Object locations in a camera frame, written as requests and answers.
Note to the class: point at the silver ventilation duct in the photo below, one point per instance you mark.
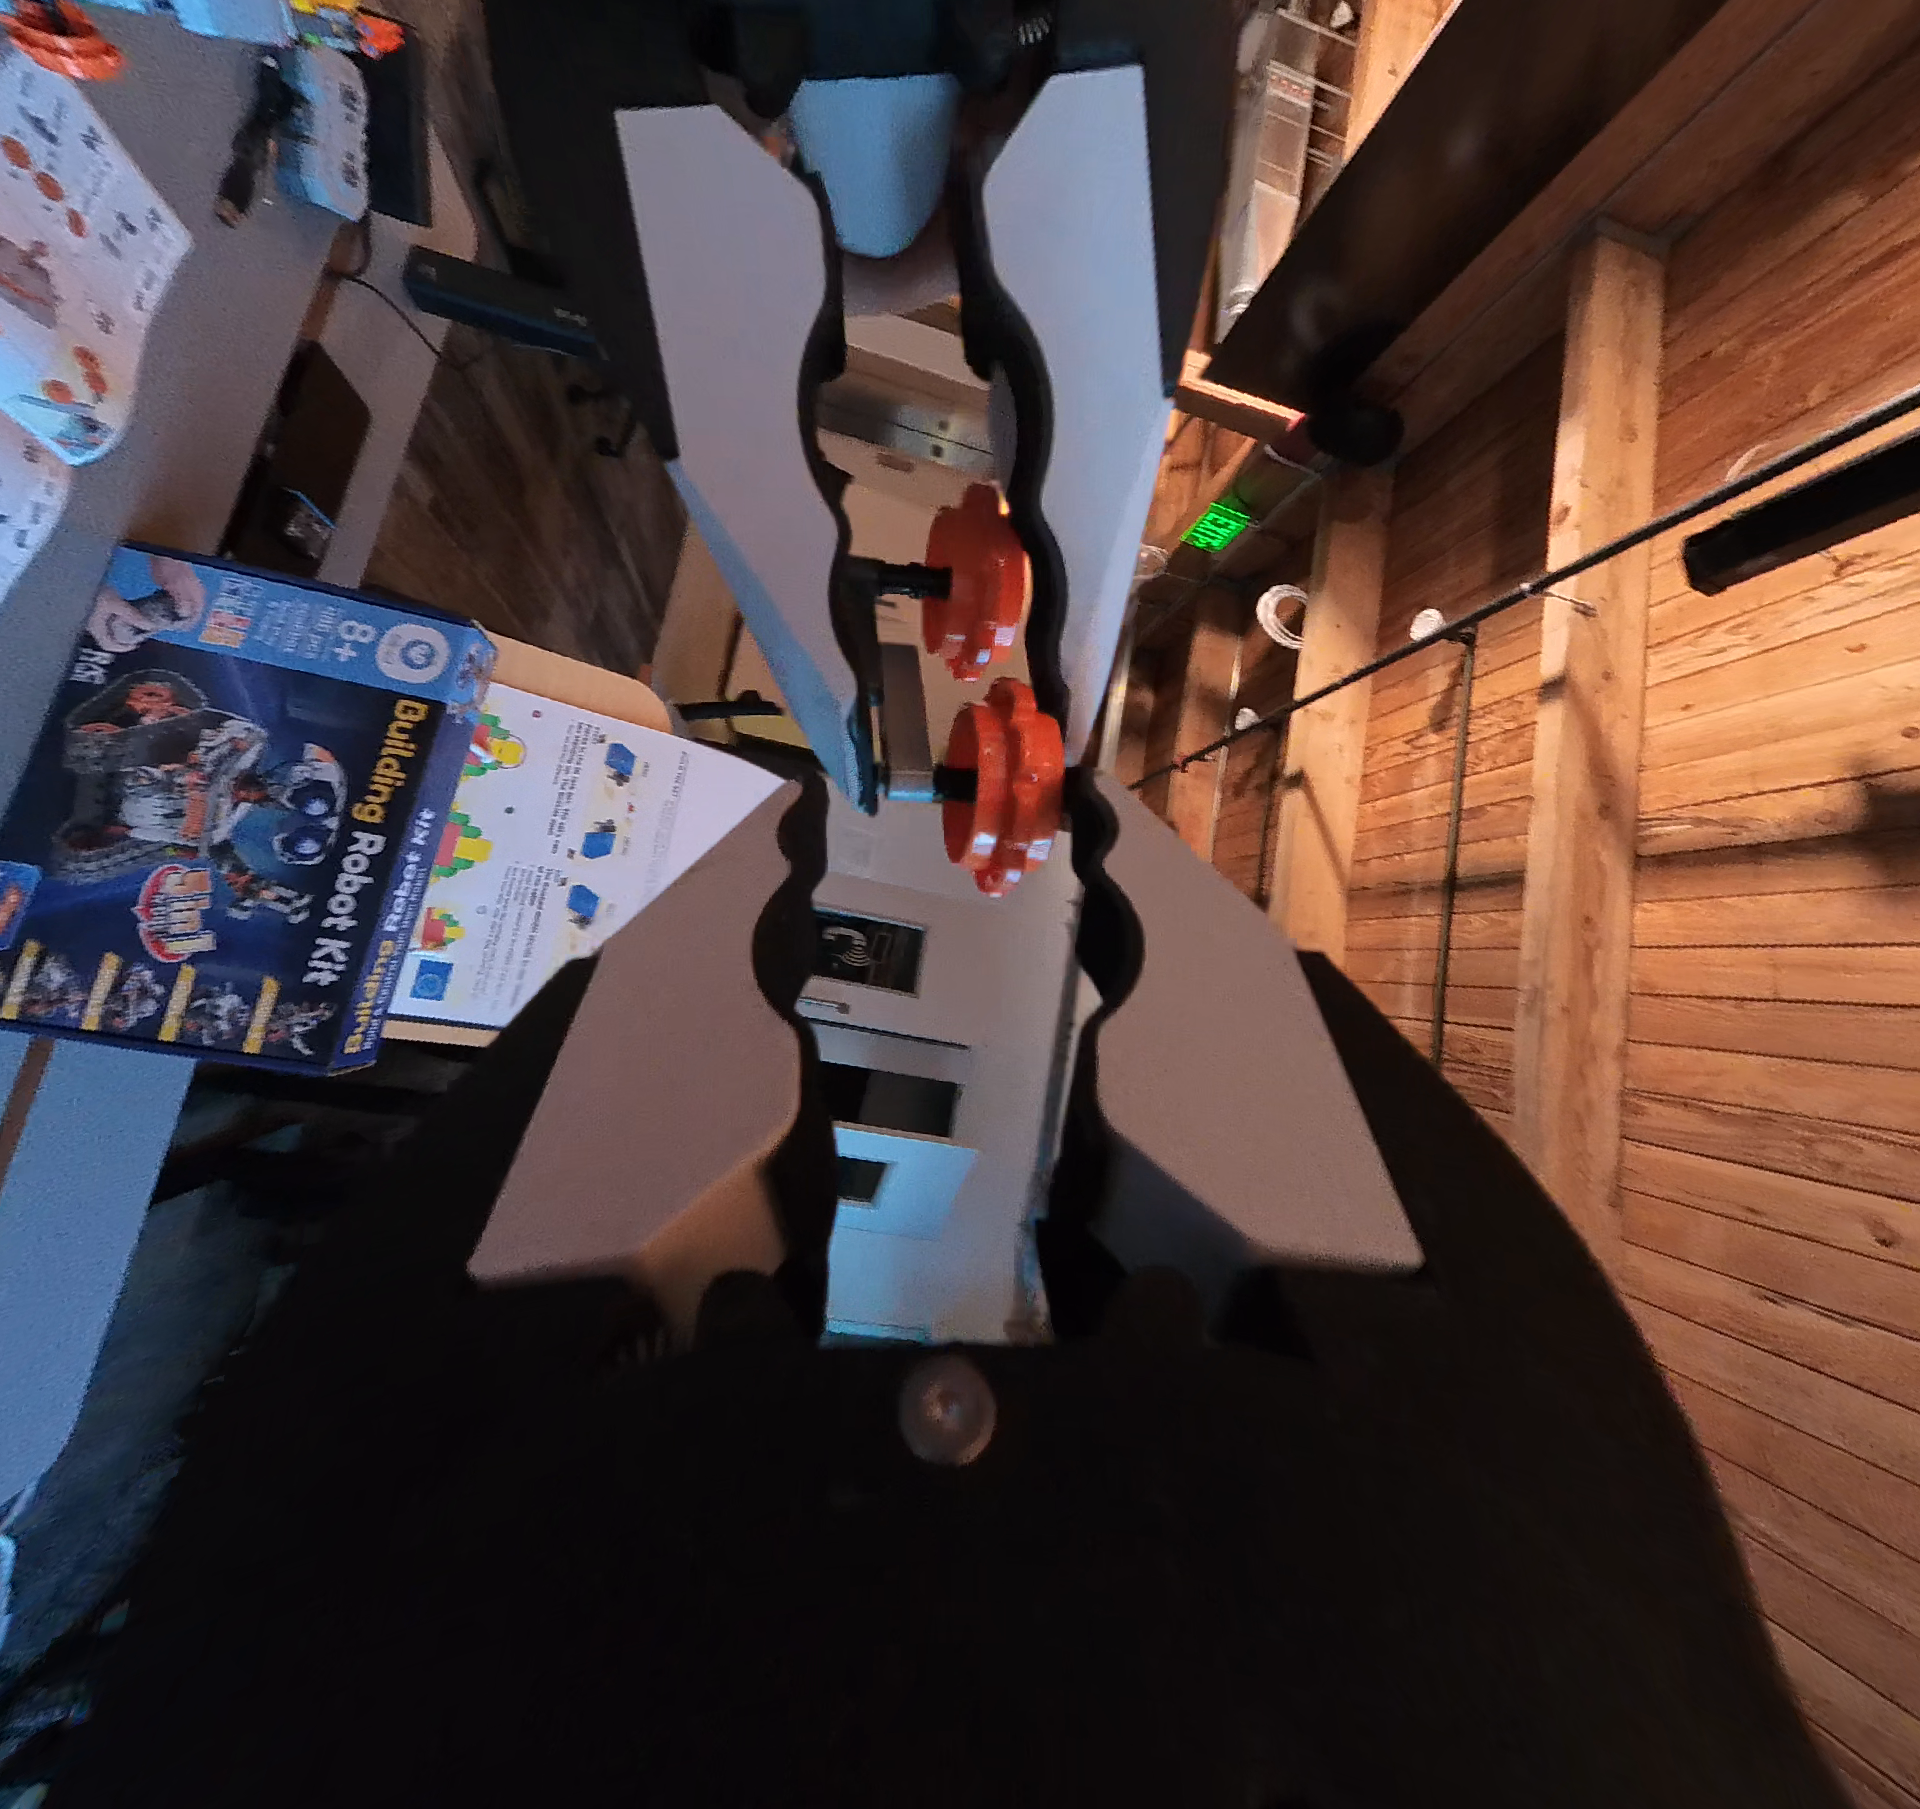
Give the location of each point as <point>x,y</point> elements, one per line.
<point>1274,114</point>

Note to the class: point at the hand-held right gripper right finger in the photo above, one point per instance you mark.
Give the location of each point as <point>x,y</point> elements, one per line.
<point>1245,1089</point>

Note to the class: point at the black track light fixture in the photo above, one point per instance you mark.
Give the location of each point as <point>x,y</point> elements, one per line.
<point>1801,527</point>

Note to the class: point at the white open instruction booklet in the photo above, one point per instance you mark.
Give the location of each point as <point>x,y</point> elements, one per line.
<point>75,264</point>

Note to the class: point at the loose orange toy part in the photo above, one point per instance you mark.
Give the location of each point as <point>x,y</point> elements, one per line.
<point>60,38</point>

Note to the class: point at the dark blue flat device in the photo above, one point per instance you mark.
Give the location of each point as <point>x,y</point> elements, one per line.
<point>502,302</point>

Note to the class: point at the round wooden table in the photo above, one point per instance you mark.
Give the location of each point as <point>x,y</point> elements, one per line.
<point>584,677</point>

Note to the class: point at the orange wheeled grey toy assembly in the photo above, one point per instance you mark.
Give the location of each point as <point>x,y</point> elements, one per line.
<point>998,789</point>

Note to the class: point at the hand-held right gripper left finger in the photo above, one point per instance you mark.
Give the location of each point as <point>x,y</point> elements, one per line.
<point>644,1089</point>

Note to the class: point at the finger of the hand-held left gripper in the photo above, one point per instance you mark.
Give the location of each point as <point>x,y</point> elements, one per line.
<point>721,308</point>
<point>1094,264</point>

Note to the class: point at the white instruction board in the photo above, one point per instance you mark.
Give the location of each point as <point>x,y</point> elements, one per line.
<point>630,819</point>

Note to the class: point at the blue printed toy box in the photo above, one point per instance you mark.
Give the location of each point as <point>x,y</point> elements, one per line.
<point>224,819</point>

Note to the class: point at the green lit sign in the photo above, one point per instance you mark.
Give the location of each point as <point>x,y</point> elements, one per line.
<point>1218,527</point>

